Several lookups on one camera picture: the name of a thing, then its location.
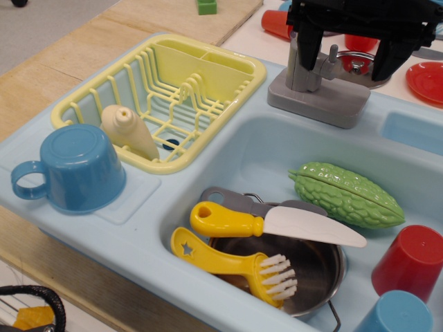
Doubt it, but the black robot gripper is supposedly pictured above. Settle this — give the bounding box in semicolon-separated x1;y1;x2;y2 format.
287;1;442;82

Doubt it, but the grey toy faucet lever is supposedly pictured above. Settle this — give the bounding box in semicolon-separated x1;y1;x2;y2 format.
312;44;342;80

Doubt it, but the red toy cup upright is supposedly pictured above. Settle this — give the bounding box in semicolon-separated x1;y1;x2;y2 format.
345;35;379;53

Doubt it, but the steel pot lid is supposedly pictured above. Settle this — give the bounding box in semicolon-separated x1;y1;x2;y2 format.
337;50;391;89

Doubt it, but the grey toy faucet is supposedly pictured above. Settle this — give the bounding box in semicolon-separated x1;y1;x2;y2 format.
267;37;370;129

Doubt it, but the grey toy utensil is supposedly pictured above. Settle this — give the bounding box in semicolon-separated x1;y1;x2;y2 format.
413;47;443;61

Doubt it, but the red toy cup lying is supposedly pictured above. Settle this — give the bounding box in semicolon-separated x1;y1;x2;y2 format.
261;10;292;40

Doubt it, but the red toy plate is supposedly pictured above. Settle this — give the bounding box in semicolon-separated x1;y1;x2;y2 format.
406;62;442;106

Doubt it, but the light blue toy sink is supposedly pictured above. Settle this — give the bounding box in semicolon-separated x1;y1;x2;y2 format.
1;53;442;331

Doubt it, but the green toy bitter gourd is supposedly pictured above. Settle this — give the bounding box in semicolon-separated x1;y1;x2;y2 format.
289;162;406;229

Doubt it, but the green toy block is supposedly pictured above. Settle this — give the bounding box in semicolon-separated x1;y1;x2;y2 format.
197;0;217;15

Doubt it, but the yellow dish drying rack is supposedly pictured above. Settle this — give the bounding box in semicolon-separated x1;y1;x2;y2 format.
51;34;266;174

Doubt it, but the red toy cup in sink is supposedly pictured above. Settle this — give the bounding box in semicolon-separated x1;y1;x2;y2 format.
371;225;442;303

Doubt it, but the small steel pot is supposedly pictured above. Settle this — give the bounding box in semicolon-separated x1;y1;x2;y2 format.
207;192;347;332

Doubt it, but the cream toy squeeze bottle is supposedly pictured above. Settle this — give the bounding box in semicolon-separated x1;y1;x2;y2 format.
100;104;159;160

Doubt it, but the yellow toy dish brush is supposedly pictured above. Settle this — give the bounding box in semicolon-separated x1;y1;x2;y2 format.
170;227;298;308

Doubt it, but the wooden board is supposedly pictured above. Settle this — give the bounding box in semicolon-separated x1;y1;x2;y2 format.
98;0;264;47

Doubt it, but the blue toy cup in sink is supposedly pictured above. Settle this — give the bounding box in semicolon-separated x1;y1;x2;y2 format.
354;290;433;332

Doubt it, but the blue toy mug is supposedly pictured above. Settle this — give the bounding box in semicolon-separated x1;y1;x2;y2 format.
11;124;126;214

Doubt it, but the yellow tape piece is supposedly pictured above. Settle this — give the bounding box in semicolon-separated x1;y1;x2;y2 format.
12;306;55;331

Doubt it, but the yellow handled toy knife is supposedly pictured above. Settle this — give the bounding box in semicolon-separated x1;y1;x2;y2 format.
190;201;367;248

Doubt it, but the black braided cable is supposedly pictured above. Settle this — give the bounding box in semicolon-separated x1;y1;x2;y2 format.
0;284;66;332

